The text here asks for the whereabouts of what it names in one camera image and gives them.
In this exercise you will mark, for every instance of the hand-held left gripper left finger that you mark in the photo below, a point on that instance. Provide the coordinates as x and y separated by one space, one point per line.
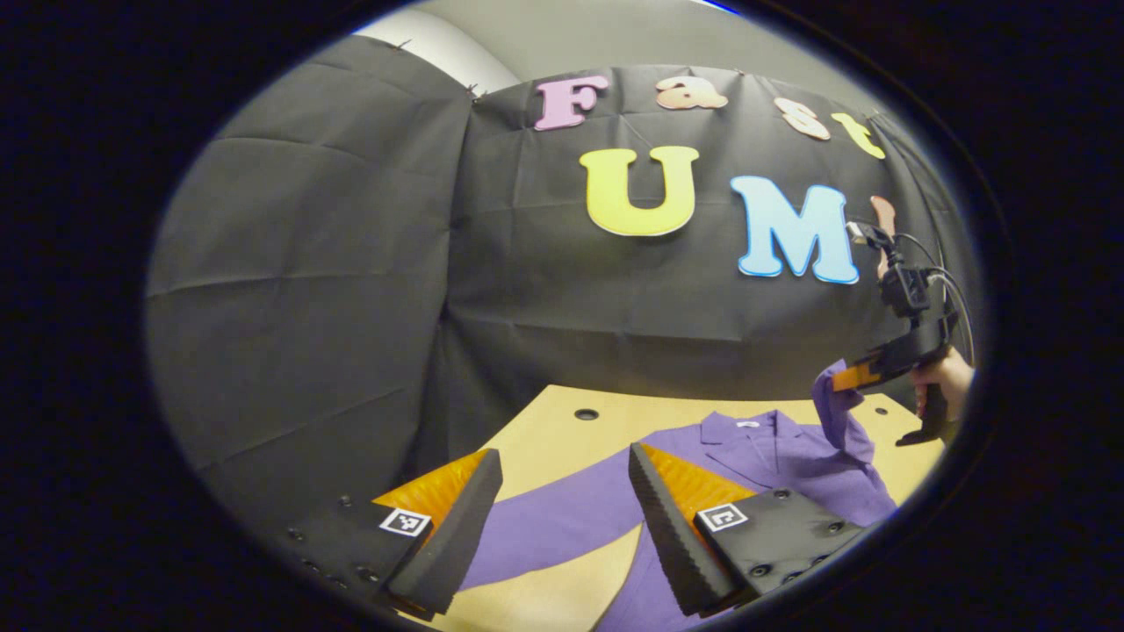
457 544

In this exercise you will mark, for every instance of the purple button shirt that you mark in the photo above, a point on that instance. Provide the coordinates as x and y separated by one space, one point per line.
562 518

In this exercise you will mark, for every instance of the black backdrop cloth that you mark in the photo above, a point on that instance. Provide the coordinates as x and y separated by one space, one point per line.
351 263

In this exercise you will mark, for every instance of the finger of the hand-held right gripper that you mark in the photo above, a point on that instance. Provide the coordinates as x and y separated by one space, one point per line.
853 377

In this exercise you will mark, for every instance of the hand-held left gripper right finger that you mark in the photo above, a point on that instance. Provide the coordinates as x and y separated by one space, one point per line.
672 544

